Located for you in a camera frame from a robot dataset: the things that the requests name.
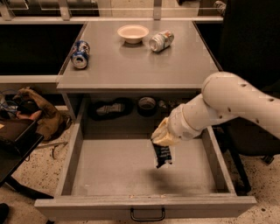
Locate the brown cloth bag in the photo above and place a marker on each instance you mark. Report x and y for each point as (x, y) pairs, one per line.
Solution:
(50, 122)

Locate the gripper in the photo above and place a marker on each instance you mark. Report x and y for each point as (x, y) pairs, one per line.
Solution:
(178, 124)

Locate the grey counter cabinet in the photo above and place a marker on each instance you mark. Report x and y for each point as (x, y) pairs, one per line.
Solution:
(117, 69)

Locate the white paper bowl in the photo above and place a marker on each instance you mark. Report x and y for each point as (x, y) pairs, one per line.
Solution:
(133, 33)

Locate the dark blue snack bar wrapper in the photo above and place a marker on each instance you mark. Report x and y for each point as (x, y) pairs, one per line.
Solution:
(163, 155)

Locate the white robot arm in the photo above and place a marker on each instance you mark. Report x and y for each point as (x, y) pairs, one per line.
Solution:
(224, 96)

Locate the black drawer handle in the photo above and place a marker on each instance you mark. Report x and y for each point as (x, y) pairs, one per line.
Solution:
(146, 215)

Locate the blue soda can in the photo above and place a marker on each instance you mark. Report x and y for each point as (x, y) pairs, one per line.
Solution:
(80, 54)

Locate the roll of dark tape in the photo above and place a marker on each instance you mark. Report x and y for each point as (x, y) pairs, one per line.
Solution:
(146, 106)

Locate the black side table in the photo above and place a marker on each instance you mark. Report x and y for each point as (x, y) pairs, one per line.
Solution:
(10, 161)

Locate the black and grey shoe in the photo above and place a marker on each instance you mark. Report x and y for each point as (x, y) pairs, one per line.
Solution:
(108, 110)

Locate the crumpled small white objects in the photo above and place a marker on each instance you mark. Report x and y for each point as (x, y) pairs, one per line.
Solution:
(168, 104)

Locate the grey open drawer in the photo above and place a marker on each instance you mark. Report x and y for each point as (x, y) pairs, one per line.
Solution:
(111, 167)

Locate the black tray on table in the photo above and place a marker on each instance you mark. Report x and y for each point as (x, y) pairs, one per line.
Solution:
(14, 132)

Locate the white green soda can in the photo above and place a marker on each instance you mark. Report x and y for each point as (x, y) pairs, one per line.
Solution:
(161, 40)

